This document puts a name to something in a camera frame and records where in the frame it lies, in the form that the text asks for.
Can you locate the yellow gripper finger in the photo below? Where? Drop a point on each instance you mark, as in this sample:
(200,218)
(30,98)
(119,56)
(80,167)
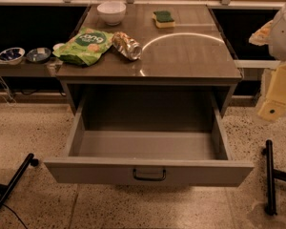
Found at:
(273,105)
(262,35)

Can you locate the orange soda can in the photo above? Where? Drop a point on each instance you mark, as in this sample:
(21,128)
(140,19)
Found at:
(126,45)

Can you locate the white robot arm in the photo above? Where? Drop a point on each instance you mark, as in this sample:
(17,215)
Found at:
(273,34)

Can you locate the grey cabinet with top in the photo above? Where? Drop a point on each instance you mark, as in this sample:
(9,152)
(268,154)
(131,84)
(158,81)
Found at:
(193,52)

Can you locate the open grey top drawer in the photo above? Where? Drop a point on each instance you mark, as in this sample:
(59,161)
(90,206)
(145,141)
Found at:
(114,132)

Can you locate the green yellow sponge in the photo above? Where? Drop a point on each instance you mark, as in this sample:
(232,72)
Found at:
(163,19)

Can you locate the black right stand leg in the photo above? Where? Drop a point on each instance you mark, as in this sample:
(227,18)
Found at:
(272,175)

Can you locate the black stand leg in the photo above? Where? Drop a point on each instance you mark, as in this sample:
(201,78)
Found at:
(272,175)
(6,189)

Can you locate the white bowl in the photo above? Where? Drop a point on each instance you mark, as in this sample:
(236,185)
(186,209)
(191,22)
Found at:
(112,12)

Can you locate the green snack bag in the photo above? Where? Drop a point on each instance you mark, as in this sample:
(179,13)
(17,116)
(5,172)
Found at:
(85,48)

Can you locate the small dark blue bowl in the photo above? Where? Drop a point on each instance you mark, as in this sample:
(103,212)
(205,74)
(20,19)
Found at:
(39,55)

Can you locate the small bowl with blue items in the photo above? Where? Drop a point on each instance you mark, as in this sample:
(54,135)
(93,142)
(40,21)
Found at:
(12,56)

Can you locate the black left stand leg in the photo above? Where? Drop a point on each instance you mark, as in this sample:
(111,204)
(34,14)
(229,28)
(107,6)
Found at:
(6,189)

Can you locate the black drawer handle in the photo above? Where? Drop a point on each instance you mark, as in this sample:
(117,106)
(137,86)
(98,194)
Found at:
(152,177)

